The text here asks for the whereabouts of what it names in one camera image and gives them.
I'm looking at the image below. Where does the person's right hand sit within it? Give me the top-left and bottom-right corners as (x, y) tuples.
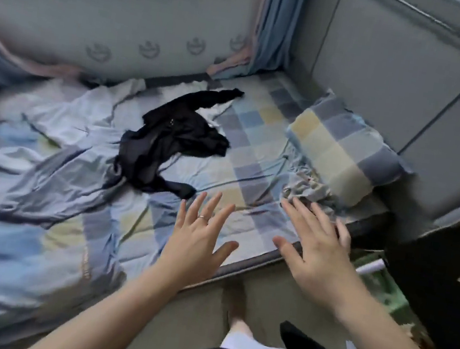
(263, 195), (375, 315)

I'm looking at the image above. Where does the person's left hand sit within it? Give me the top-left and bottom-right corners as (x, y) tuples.
(150, 184), (247, 297)

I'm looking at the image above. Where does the black garment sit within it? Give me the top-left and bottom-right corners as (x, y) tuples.
(111, 72), (247, 207)

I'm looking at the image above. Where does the grey two-tone jacket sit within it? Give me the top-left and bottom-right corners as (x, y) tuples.
(0, 131), (134, 240)

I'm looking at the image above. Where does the white t-shirt with script print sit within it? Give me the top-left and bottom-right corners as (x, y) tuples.
(19, 59), (236, 174)

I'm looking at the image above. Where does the person's left forearm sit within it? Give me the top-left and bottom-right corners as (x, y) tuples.
(26, 248), (200, 349)

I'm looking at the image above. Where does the person's left leg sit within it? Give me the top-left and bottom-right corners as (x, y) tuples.
(216, 274), (264, 341)

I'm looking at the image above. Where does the bed with plaid sheet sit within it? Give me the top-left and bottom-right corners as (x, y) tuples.
(0, 31), (414, 349)

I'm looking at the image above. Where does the blue-grey garment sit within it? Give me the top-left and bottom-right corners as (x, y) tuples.
(275, 158), (345, 212)

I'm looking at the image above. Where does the green bag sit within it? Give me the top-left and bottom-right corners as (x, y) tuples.
(345, 245), (426, 329)

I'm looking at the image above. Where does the plaid pillow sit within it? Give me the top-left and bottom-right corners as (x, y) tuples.
(276, 85), (424, 219)

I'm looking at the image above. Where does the grey padded headboard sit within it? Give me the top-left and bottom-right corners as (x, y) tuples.
(270, 0), (460, 250)

